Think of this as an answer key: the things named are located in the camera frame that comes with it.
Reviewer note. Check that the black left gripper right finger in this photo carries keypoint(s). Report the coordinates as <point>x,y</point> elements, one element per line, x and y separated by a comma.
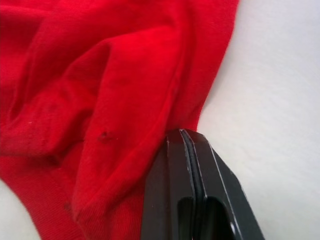
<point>225,200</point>

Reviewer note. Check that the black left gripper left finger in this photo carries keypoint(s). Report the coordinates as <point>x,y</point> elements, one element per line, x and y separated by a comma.
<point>162,180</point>

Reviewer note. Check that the red t-shirt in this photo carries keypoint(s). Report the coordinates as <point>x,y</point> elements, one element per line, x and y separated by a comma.
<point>105,100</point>

